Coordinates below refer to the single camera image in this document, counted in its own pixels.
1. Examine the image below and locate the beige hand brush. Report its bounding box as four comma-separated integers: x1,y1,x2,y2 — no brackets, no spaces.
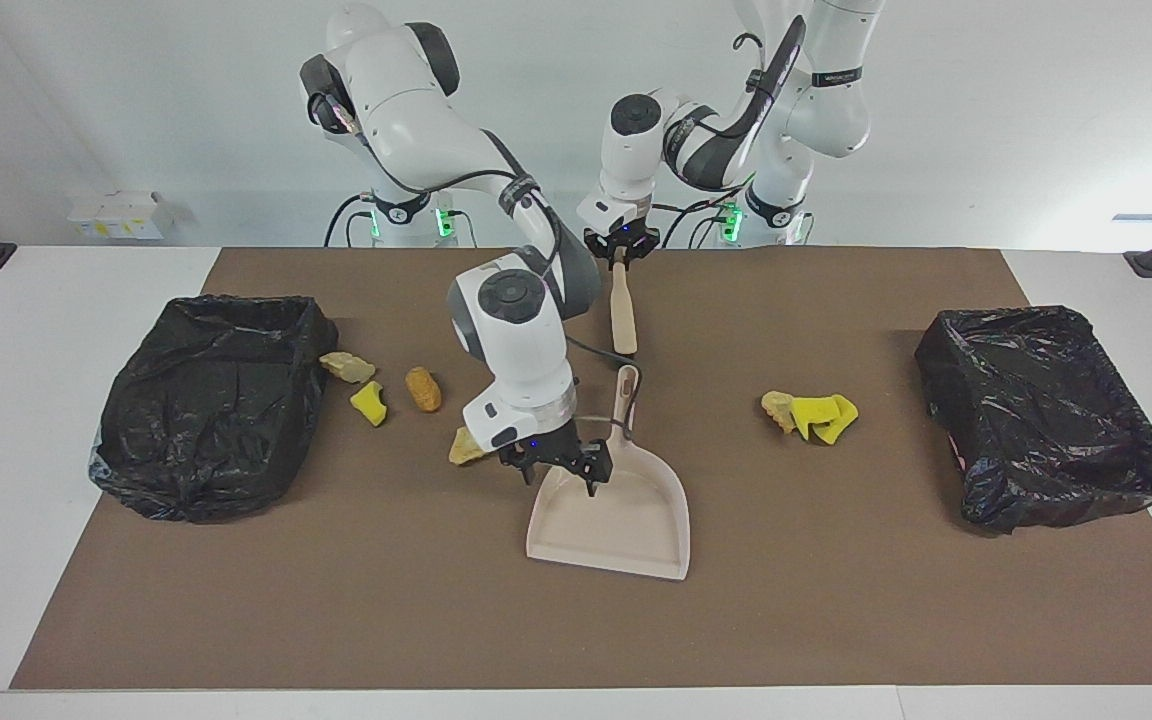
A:
610,248,640,358

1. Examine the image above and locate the beige plastic dustpan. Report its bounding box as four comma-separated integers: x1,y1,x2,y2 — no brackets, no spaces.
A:
526,365,691,582

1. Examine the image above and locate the orange-brown bread roll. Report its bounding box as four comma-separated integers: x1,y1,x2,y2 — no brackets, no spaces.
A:
404,366,443,414

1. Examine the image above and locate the small yellow sponge piece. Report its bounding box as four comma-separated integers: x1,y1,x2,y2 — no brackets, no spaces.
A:
350,381,389,428

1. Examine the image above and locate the tan cracker chunk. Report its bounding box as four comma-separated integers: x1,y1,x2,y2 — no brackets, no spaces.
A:
760,391,799,434

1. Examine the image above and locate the pale grey sponge chunk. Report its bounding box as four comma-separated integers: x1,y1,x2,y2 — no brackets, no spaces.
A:
319,351,377,385

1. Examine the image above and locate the notched yellow sponge piece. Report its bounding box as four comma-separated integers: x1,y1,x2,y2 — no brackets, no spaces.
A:
791,397,839,444

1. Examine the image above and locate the bin with black bag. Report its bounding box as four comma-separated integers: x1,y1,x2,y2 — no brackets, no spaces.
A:
914,305,1152,536
88,294,340,525

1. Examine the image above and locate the brown table mat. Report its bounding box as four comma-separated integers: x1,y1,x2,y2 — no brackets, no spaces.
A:
10,247,1152,691

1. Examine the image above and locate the open white cardboard box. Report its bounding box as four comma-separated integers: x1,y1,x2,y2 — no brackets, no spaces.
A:
96,192,177,241

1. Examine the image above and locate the black base cable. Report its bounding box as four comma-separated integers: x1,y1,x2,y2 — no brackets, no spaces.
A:
326,193,377,248
661,205,737,249

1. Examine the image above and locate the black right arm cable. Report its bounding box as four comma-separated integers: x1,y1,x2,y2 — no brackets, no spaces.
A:
308,85,643,443

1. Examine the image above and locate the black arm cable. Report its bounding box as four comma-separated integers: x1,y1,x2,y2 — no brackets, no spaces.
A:
648,32,772,219
308,85,643,443

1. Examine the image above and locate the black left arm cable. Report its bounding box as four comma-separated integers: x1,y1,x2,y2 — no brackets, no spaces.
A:
648,32,772,219

